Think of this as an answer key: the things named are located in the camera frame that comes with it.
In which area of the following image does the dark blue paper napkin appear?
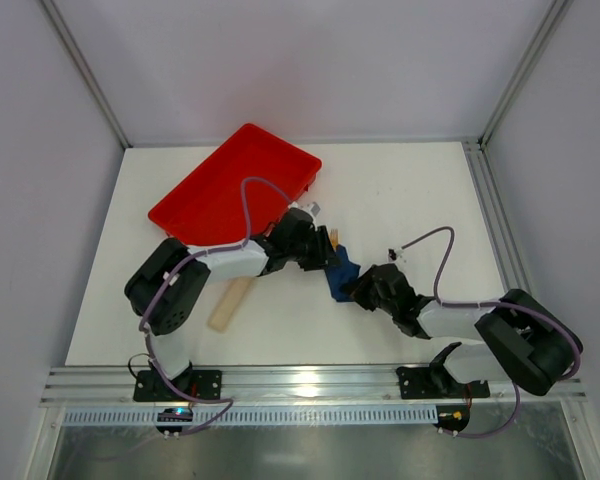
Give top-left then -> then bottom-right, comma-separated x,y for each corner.
324,245 -> 360,303

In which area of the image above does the orange plastic fork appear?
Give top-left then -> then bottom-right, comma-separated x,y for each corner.
329,228 -> 340,250

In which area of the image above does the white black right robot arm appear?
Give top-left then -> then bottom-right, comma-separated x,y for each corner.
339,263 -> 583,396

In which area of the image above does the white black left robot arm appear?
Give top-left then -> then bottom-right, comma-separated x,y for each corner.
124,202 -> 339,381

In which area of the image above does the red plastic tray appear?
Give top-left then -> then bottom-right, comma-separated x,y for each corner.
148,123 -> 322,246

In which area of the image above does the right black controller board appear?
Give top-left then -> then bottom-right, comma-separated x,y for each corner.
434,404 -> 471,432

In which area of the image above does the black controller board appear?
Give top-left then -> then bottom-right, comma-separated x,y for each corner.
434,404 -> 471,432
156,407 -> 193,436

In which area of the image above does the left black controller board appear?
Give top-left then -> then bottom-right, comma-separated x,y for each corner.
156,407 -> 193,436

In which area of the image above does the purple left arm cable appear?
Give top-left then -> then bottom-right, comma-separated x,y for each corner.
138,176 -> 306,441

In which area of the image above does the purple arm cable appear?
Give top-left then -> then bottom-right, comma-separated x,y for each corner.
138,176 -> 306,441
399,226 -> 584,440

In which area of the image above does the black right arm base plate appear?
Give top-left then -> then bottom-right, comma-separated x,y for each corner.
396,366 -> 490,400

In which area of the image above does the aluminium front rail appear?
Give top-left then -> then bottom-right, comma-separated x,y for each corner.
38,363 -> 587,409

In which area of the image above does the aluminium rail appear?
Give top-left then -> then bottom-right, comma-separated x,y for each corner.
462,140 -> 530,290
38,363 -> 587,409

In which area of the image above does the aluminium right side rail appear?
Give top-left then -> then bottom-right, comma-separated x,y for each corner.
462,140 -> 530,290

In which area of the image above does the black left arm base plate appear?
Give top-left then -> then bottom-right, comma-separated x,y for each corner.
133,368 -> 223,403

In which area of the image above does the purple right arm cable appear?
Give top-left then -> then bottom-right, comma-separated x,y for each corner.
399,226 -> 584,440

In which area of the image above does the aluminium left corner post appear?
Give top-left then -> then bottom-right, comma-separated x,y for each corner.
38,0 -> 132,149

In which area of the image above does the aluminium corner post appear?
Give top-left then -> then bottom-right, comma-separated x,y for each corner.
38,0 -> 132,149
479,0 -> 573,149

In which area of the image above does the white slotted cable duct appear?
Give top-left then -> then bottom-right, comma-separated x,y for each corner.
62,404 -> 437,427

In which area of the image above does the aluminium right corner post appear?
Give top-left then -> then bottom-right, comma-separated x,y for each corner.
479,0 -> 573,149

